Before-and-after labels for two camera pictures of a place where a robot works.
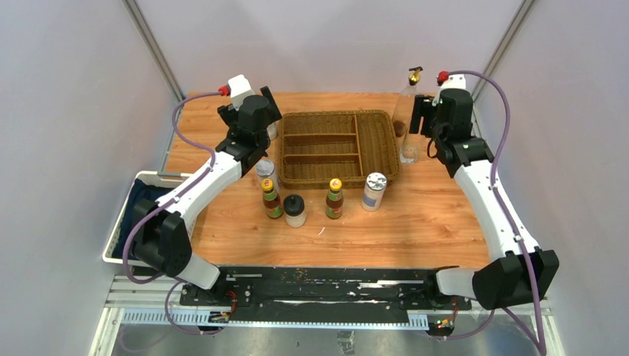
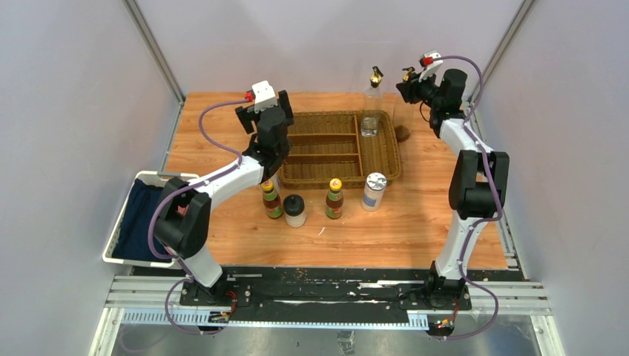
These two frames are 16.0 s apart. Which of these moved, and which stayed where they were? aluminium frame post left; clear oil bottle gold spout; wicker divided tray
Moved: clear oil bottle gold spout
Stayed: aluminium frame post left; wicker divided tray
